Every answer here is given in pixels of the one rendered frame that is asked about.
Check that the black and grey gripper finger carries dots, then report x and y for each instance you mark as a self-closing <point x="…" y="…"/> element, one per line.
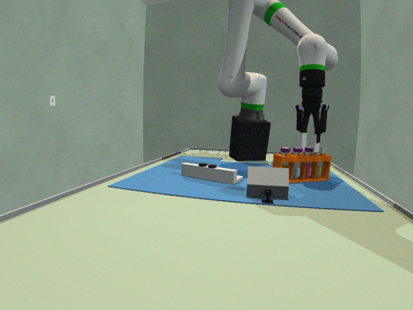
<point x="319" y="123"/>
<point x="302" y="123"/>

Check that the blue flat mat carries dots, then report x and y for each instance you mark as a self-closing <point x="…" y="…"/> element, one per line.
<point x="166" y="179"/>

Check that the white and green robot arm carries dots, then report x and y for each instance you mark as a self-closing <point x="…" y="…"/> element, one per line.
<point x="315" y="54"/>

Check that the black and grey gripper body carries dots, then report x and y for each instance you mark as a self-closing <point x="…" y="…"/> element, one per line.
<point x="312" y="95"/>

